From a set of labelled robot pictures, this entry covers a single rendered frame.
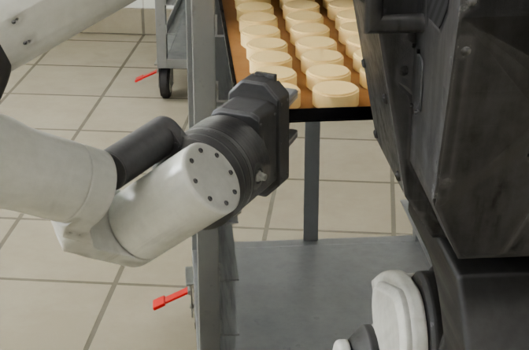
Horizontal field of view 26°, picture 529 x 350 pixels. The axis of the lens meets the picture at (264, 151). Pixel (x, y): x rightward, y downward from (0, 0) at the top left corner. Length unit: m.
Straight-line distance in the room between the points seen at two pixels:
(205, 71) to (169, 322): 0.93
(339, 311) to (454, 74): 1.40
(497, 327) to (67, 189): 0.34
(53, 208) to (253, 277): 1.33
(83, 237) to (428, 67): 0.33
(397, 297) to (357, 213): 1.84
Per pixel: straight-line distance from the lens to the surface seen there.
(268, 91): 1.10
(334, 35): 1.49
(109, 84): 3.74
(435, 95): 0.76
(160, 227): 0.95
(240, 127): 1.04
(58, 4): 0.78
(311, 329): 2.03
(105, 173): 0.90
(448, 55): 0.72
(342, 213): 2.80
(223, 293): 1.79
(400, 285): 0.99
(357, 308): 2.09
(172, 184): 0.93
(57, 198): 0.88
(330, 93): 1.21
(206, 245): 1.61
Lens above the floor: 1.19
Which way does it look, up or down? 22 degrees down
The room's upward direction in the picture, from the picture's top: straight up
